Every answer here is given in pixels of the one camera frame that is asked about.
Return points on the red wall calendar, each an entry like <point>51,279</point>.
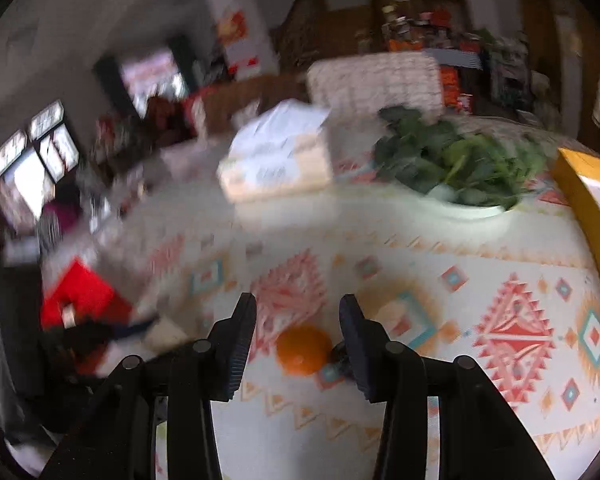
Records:
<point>232,32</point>

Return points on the arched pane window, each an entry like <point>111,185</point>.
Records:
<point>35,142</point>

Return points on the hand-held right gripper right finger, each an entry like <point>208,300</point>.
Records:
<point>356,352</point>

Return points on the white tissue box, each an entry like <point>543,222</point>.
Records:
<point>280,160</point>

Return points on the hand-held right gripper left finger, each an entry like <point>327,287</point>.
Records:
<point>240,352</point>

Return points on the white plate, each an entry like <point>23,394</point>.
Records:
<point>470,212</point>

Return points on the yellow box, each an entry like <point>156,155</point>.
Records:
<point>585,200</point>

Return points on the orange tangerine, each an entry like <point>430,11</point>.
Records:
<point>304,350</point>

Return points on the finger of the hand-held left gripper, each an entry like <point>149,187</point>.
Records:
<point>135,329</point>

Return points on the red carton box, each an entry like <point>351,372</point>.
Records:
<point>195,110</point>

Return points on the plate of green vegetables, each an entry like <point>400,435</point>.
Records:
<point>455,155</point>

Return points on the white woven chair back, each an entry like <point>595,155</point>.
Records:
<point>375,82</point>

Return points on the curtained window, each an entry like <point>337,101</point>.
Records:
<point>152,80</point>

